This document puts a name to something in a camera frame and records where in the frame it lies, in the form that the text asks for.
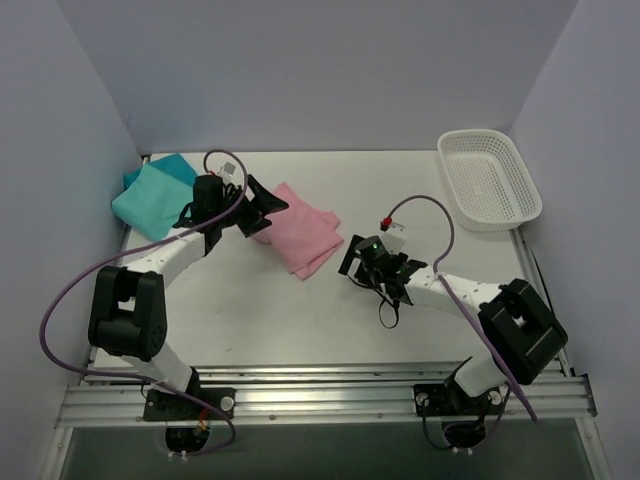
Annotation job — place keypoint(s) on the aluminium rail frame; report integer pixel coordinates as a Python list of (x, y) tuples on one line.
[(322, 390)]

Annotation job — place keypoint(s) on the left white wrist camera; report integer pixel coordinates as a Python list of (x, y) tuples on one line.
[(230, 173)]

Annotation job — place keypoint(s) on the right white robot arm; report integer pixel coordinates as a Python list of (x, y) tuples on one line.
[(520, 333)]

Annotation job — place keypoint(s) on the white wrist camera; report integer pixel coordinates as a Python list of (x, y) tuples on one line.
[(230, 173), (393, 235)]

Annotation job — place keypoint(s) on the white plastic basket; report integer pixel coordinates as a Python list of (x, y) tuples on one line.
[(486, 181)]

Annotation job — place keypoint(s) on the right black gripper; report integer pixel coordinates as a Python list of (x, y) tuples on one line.
[(353, 260)]

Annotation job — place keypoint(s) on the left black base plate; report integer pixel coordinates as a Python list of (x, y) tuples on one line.
[(161, 406)]

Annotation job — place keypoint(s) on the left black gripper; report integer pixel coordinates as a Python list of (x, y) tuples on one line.
[(251, 211)]

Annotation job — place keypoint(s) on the teal folded t shirt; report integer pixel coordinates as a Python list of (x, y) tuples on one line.
[(155, 195)]

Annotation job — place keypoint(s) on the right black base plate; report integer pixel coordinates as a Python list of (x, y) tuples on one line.
[(444, 400)]

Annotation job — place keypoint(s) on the pink t shirt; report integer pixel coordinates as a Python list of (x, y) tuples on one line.
[(302, 236)]

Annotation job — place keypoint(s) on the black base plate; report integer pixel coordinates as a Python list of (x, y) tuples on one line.
[(444, 400), (161, 406)]

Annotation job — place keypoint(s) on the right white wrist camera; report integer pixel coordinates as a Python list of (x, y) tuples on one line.
[(393, 235)]

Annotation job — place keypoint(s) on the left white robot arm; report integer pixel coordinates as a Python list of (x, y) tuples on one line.
[(129, 314)]

